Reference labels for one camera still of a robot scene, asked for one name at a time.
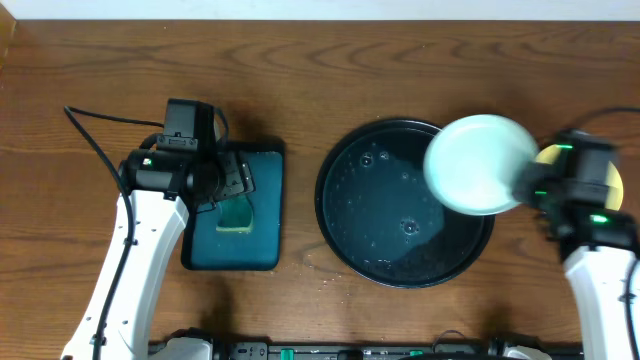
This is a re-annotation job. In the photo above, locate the round black tray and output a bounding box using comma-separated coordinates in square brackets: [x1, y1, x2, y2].
[315, 118, 495, 288]

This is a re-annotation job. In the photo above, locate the light green plate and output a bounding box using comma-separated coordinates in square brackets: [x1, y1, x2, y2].
[423, 114, 539, 216]

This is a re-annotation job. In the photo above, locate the green yellow sponge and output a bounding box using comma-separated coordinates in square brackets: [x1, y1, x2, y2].
[216, 195, 254, 233]

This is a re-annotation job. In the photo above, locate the yellow plate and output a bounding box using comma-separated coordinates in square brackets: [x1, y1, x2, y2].
[535, 144, 624, 210]

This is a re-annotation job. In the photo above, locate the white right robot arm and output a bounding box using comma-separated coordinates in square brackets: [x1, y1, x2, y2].
[513, 162, 639, 359]

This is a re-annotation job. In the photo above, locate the black rectangular water tray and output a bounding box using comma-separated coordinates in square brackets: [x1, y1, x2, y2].
[181, 140, 285, 271]

